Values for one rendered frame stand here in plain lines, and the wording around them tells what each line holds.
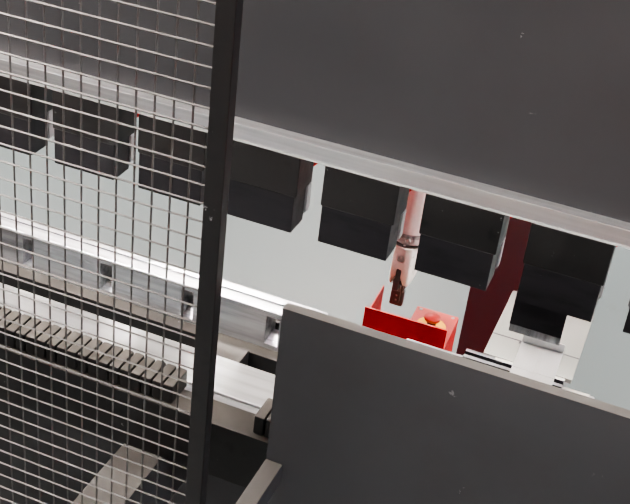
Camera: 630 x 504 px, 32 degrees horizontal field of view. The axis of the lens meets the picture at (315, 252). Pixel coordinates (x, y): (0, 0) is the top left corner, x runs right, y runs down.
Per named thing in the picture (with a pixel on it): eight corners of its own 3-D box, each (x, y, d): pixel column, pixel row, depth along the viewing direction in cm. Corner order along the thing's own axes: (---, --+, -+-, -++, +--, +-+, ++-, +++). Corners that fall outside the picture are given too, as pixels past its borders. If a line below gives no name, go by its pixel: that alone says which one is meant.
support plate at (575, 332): (593, 317, 240) (594, 314, 239) (570, 384, 218) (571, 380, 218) (512, 293, 245) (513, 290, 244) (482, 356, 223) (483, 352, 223)
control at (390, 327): (450, 356, 279) (463, 296, 270) (434, 392, 266) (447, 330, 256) (375, 334, 284) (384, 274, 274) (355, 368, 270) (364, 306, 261)
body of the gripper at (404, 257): (418, 248, 259) (410, 290, 264) (429, 232, 268) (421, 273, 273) (387, 240, 261) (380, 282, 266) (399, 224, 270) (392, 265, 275)
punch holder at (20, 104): (55, 141, 243) (54, 71, 235) (32, 156, 236) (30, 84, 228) (-4, 124, 247) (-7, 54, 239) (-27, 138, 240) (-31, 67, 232)
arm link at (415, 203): (383, 227, 262) (419, 239, 259) (393, 176, 256) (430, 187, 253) (398, 216, 269) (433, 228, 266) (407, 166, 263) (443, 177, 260)
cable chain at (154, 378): (187, 386, 204) (188, 369, 202) (171, 404, 199) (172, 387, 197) (-15, 316, 215) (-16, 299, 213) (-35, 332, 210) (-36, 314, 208)
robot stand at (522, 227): (453, 431, 357) (515, 151, 306) (506, 453, 351) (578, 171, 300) (432, 463, 343) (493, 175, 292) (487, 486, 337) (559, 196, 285)
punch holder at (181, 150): (220, 189, 232) (225, 117, 224) (201, 206, 225) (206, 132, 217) (156, 171, 236) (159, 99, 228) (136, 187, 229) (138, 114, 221)
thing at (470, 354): (561, 390, 220) (565, 378, 218) (558, 399, 217) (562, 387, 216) (464, 360, 225) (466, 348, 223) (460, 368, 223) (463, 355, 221)
